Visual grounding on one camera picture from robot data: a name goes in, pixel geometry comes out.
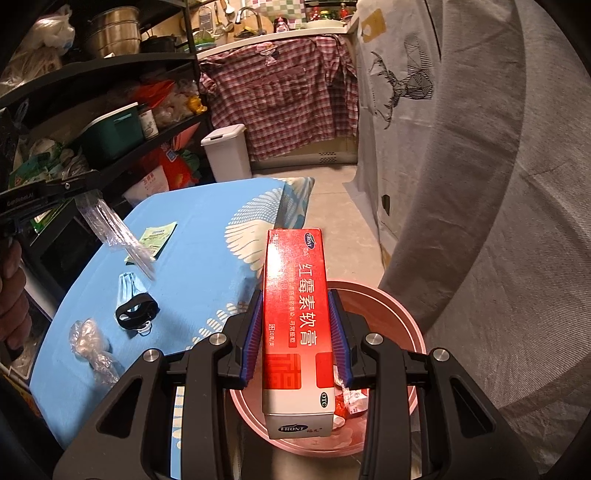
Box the red cardboard box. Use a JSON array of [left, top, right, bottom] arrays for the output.
[[262, 227, 335, 439]]

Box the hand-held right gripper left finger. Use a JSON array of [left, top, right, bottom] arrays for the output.
[[53, 290, 265, 480]]

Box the red printed bag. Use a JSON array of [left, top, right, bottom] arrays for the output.
[[141, 145, 204, 190]]

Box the white bag with red print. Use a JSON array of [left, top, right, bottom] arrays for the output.
[[122, 166, 171, 208]]

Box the black looped strap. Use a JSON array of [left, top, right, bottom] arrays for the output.
[[115, 298, 158, 330]]

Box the red plaid shirt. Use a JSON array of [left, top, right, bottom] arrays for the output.
[[198, 34, 361, 162]]

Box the white pedal trash bin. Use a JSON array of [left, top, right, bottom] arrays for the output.
[[201, 124, 254, 183]]

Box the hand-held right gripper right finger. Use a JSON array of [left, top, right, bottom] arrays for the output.
[[327, 288, 541, 480]]

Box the crumpled clear plastic film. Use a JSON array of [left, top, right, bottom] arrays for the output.
[[69, 318, 122, 387]]

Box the metal faucet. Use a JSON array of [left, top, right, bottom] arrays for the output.
[[235, 6, 259, 33]]

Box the black shelf rack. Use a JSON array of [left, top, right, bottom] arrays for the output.
[[0, 0, 213, 324]]

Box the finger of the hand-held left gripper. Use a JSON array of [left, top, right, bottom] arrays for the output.
[[39, 172, 101, 206]]

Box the clear plastic wrapper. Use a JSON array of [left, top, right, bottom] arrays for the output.
[[75, 191, 158, 281]]

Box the white crumpled shopping bag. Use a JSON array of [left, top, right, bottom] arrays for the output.
[[28, 4, 77, 49]]

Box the black cooking pot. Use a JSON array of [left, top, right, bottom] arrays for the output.
[[141, 34, 178, 54]]

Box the person's left hand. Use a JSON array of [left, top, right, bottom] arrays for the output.
[[0, 240, 31, 356]]

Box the green container with white lid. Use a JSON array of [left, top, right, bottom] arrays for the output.
[[78, 102, 146, 162]]

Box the spice jar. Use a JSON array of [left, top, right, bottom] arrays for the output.
[[137, 105, 160, 139]]

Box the blue patterned tablecloth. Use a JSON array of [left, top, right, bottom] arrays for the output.
[[28, 175, 317, 480]]

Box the red white wrapper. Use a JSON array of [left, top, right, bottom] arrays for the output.
[[332, 385, 372, 418]]

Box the green white flat packet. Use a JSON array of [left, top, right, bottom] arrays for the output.
[[126, 222, 178, 264]]

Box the grey deer-print cloth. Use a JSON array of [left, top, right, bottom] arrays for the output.
[[344, 0, 591, 476]]

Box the stainless steel pot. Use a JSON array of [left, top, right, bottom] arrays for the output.
[[83, 6, 143, 58]]

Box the green printed food bag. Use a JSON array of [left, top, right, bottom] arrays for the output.
[[9, 138, 65, 185]]

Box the blue face mask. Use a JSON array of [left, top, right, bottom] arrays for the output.
[[115, 271, 158, 337]]

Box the pink plastic basin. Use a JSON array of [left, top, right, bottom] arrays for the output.
[[228, 279, 426, 457]]

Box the red orange packet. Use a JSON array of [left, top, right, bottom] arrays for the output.
[[134, 80, 176, 109]]

